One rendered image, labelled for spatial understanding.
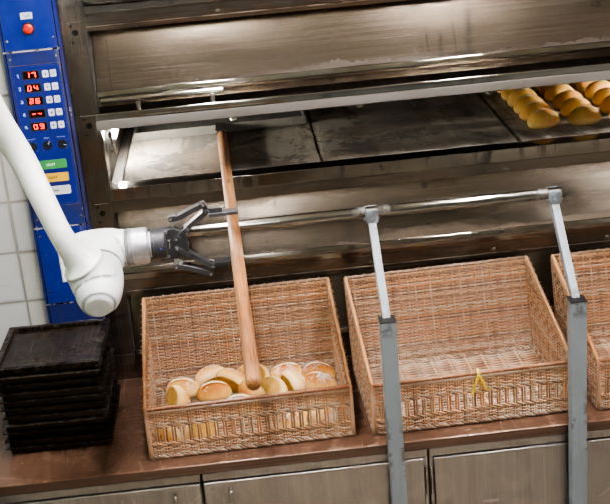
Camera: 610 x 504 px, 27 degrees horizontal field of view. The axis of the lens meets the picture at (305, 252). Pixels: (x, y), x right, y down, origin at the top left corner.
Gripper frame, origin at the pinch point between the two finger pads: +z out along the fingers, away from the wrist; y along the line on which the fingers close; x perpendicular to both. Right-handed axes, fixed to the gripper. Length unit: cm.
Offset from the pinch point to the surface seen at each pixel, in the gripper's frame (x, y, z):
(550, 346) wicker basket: -24, 52, 85
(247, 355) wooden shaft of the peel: 69, 0, 0
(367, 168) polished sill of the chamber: -53, 3, 40
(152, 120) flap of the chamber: -39.1, -20.7, -18.0
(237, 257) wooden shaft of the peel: 17.0, -0.7, 0.3
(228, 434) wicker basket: -4, 57, -7
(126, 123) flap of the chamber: -39, -21, -25
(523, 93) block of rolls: -94, -3, 97
